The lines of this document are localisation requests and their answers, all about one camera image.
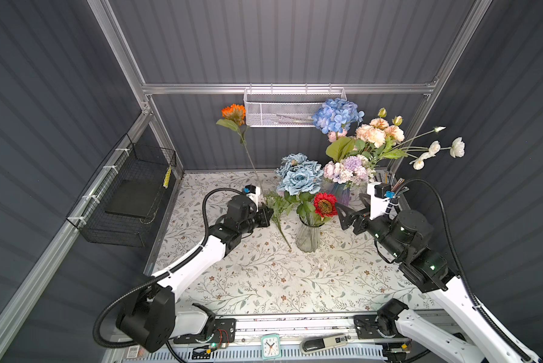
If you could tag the blue purple glass vase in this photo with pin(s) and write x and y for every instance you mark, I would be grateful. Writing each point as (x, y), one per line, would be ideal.
(342, 192)

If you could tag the pale pink peony flower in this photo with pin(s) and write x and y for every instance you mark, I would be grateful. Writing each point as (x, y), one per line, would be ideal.
(375, 132)

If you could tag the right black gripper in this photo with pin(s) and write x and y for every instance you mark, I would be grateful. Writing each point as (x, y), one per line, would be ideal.
(350, 214)

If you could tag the small green alarm clock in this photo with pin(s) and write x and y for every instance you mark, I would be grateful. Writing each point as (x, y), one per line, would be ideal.
(271, 346)

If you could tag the black wire basket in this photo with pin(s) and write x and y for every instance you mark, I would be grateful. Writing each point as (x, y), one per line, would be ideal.
(128, 197)

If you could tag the pink rose stem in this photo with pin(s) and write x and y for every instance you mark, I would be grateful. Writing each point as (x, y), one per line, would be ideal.
(334, 136)

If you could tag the clear ribbed glass vase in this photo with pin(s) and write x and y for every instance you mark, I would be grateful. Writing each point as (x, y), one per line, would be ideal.
(308, 237)

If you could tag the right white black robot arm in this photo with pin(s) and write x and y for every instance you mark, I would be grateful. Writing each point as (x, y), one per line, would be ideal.
(489, 340)

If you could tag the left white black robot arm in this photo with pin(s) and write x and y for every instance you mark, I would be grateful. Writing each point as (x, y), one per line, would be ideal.
(153, 315)

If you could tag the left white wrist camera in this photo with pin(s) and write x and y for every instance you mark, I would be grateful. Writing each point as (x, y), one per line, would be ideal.
(254, 193)

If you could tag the blue hydrangea flower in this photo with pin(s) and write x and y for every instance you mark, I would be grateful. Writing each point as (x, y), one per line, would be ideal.
(336, 115)

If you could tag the red flower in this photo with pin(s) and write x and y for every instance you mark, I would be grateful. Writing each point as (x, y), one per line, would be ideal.
(325, 208)

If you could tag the grey stapler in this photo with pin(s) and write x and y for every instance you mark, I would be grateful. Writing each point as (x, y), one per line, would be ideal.
(320, 344)

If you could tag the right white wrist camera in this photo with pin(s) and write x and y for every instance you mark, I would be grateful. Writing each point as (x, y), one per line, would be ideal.
(379, 199)

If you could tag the white poppy flower stem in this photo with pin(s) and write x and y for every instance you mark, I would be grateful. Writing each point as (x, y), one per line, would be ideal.
(419, 155)

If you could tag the light blue flower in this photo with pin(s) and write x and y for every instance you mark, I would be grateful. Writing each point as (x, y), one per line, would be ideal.
(301, 180)

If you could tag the white wire mesh basket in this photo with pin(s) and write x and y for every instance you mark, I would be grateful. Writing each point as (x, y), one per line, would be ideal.
(286, 107)

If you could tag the orange flower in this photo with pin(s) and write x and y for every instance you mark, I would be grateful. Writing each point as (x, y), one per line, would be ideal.
(234, 118)

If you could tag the floral patterned table mat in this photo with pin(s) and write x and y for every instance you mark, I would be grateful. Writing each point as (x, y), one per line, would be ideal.
(268, 274)

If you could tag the cream peach rose stem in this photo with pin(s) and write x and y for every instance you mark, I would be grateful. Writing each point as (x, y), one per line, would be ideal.
(394, 131)

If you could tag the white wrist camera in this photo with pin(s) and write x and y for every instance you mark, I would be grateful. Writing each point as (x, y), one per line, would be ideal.
(254, 193)
(379, 199)

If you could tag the lilac small blossom sprig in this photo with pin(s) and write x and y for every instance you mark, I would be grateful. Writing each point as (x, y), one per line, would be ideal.
(353, 170)

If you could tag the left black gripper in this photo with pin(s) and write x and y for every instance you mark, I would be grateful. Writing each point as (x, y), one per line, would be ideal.
(264, 215)

